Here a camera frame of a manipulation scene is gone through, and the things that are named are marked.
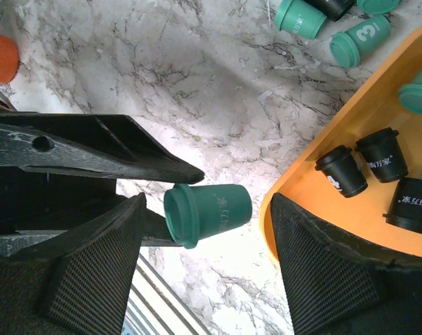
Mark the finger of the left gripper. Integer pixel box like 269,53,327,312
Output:
0,211,182,248
0,112,205,184

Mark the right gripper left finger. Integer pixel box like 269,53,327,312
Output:
0,195,146,334

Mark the orange cup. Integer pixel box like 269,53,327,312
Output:
0,34,20,84

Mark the teal capsule numbered three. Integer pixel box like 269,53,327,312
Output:
329,15,391,68

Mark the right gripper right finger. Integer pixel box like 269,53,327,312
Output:
270,193,422,334

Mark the black coffee capsule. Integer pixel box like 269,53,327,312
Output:
315,145,368,198
383,177,422,234
355,127,409,183

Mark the dark teal capsule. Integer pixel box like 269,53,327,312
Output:
163,184,253,249

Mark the orange plastic storage basket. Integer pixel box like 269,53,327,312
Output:
259,25,422,262

